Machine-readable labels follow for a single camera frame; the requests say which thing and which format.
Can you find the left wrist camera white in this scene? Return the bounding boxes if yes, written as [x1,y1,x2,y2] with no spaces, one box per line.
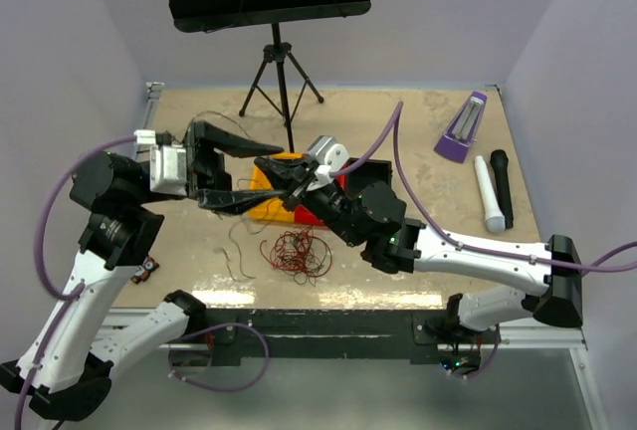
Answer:
[133,129,188,197]

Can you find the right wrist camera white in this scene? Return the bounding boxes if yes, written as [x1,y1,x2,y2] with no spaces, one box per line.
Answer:
[305,135,349,191]

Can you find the yellow plastic bin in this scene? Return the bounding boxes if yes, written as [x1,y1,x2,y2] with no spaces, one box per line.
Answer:
[248,165,295,224]

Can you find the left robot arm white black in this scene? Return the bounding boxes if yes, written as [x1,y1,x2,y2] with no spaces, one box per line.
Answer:
[1,120,280,429]

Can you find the purple metronome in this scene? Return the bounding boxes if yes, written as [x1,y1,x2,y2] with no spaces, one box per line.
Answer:
[434,92,488,163]

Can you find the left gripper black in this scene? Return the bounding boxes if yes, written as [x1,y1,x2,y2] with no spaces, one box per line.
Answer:
[129,119,287,212]

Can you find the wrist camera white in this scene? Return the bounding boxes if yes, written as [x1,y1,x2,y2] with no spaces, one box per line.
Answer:
[133,129,188,197]
[305,135,349,191]

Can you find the red plastic bin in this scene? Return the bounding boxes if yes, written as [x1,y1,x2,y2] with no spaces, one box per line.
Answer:
[294,177,346,227]

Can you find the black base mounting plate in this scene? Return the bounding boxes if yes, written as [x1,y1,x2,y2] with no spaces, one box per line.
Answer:
[181,309,497,366]

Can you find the black microphone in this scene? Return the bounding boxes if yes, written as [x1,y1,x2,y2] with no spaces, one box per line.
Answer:
[490,149,514,229]

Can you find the red black cables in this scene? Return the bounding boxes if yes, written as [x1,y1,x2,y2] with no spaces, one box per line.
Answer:
[258,225,333,288]

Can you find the black plastic bin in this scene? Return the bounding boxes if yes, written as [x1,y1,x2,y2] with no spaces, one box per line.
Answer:
[344,159,392,196]

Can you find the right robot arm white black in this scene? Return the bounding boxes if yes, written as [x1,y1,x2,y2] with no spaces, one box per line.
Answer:
[255,157,583,343]

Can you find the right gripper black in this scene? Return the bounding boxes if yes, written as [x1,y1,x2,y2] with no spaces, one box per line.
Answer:
[256,155,365,248]

